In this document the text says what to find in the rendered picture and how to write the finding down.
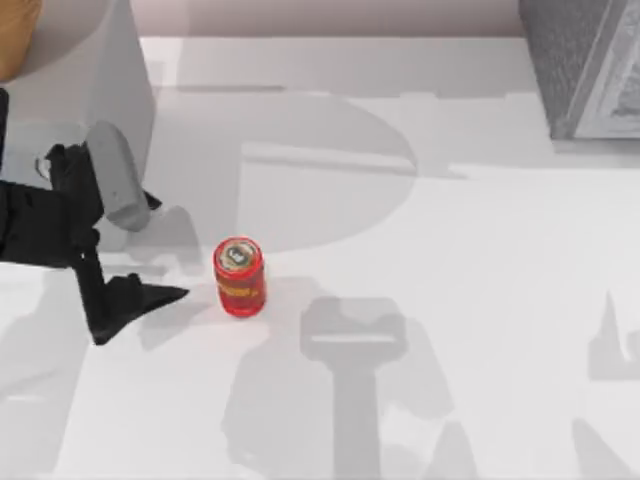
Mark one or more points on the pale grey rounded box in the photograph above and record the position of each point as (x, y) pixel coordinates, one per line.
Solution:
(117, 175)

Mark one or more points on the red can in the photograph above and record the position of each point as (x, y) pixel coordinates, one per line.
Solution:
(240, 280)

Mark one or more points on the tan wooden object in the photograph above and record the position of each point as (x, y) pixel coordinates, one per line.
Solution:
(15, 35)

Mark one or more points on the grey cabinet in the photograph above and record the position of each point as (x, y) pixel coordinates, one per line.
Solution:
(565, 65)

